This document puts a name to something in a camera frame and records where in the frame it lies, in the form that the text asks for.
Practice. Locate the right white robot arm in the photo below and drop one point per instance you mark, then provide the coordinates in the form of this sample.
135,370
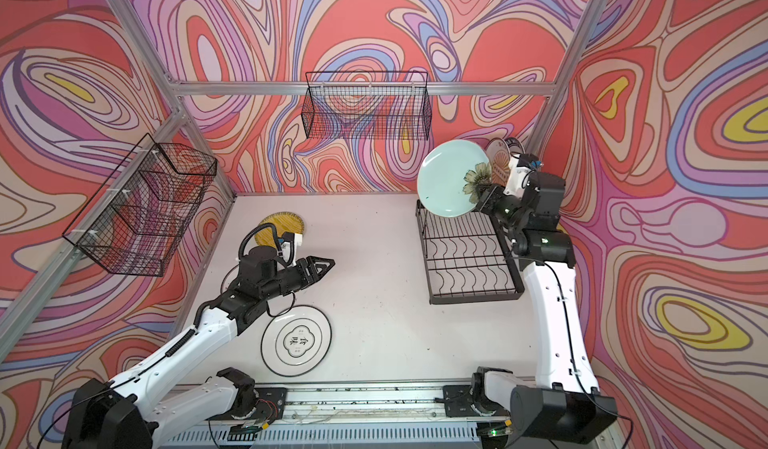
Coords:
547,266

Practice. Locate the small orange sunburst plate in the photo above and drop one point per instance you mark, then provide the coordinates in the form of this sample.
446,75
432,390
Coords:
229,277

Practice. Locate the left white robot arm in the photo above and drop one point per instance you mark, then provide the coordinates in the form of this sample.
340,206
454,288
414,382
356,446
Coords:
135,410

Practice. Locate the black two-tier dish rack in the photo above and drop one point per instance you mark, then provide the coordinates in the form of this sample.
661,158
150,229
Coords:
467,259

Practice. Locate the black wire basket back wall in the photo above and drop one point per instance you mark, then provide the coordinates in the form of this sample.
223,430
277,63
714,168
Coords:
376,104

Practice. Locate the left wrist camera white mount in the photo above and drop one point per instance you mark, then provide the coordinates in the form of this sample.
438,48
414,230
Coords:
289,243

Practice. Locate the white plate green quatrefoil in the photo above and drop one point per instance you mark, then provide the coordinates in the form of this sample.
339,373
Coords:
294,344

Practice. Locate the light blue flower plate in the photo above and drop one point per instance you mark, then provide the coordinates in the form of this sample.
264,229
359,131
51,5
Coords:
452,178

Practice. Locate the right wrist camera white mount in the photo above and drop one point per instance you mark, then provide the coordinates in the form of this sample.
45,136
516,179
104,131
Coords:
520,166

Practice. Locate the green rim lettered plate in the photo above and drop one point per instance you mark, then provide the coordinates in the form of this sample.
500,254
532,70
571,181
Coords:
514,146

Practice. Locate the yellow green woven tray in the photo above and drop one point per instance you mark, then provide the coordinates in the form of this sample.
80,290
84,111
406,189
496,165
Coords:
283,222

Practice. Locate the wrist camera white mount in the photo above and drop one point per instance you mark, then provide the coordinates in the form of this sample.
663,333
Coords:
520,166
289,243

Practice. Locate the black wire basket left wall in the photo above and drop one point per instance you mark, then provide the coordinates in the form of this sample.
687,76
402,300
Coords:
147,213

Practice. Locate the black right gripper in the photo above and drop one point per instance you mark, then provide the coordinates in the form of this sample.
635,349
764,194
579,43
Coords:
487,201

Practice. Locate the black wire basket wall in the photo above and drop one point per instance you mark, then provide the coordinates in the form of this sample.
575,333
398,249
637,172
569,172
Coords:
147,213
376,104

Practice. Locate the large orange sunburst plate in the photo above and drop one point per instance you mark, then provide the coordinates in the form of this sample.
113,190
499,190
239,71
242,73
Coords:
499,156

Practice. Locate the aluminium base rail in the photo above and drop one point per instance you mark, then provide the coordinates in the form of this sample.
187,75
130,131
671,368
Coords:
384,404

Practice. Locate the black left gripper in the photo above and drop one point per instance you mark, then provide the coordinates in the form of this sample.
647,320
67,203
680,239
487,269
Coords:
308,272

